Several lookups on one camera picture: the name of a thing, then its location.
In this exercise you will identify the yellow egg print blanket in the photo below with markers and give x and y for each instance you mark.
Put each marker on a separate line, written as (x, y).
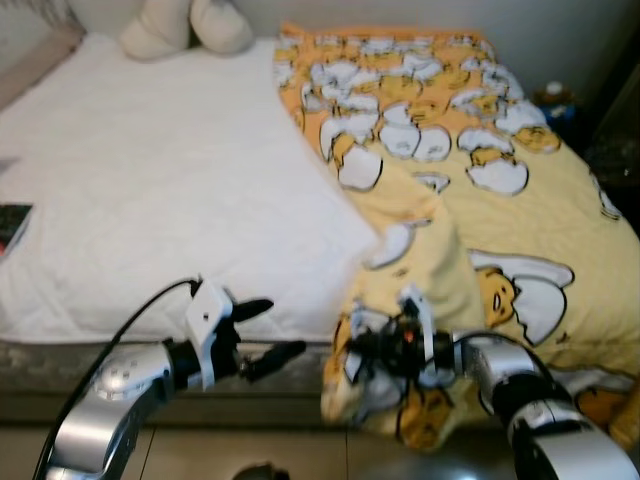
(530, 200)

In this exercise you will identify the dark green red book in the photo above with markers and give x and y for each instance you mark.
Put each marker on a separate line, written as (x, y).
(12, 225)

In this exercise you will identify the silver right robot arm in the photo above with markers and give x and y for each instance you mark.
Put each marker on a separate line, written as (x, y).
(530, 400)

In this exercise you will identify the white quilted mattress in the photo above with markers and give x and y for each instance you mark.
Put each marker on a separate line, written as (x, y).
(150, 180)

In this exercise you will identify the dark bedside furniture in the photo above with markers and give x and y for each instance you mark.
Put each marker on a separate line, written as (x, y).
(615, 150)

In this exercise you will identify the small brown plush toy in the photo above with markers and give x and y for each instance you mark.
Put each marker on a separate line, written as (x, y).
(553, 100)

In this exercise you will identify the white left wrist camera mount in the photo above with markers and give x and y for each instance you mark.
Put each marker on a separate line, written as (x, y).
(205, 315)

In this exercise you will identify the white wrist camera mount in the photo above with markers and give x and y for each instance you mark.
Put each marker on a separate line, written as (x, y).
(418, 305)
(205, 315)

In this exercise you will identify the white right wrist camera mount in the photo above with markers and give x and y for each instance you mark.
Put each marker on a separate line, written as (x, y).
(418, 305)

